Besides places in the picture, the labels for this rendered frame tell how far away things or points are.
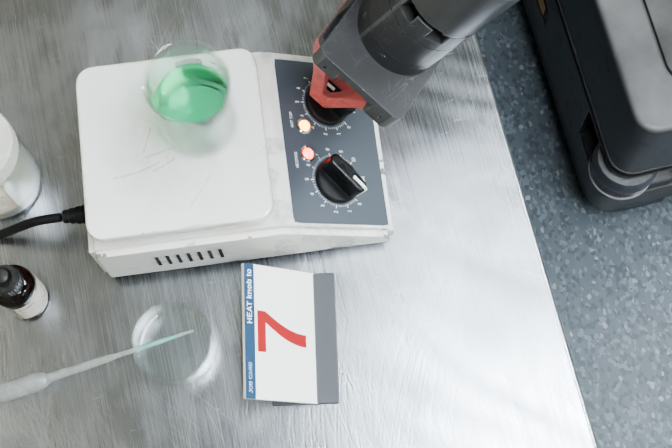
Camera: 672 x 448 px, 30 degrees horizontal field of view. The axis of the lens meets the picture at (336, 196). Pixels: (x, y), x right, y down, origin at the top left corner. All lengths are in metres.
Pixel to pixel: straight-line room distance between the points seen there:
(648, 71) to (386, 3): 0.67
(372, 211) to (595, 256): 0.86
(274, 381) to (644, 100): 0.66
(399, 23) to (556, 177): 0.99
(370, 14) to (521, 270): 0.23
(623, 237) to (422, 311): 0.85
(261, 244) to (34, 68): 0.23
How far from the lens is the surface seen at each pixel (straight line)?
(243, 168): 0.81
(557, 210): 1.69
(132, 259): 0.84
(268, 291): 0.84
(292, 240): 0.83
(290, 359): 0.84
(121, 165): 0.82
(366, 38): 0.76
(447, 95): 0.92
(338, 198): 0.83
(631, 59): 1.38
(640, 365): 1.66
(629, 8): 1.41
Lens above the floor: 1.60
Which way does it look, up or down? 73 degrees down
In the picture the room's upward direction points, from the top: 4 degrees counter-clockwise
